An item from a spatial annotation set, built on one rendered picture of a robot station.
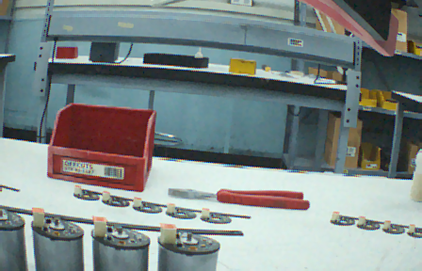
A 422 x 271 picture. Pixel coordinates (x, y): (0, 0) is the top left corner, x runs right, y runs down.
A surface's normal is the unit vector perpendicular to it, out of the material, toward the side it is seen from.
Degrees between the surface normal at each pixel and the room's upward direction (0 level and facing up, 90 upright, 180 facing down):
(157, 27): 90
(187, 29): 90
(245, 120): 90
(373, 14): 89
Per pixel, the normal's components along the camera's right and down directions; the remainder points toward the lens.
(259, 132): -0.01, 0.14
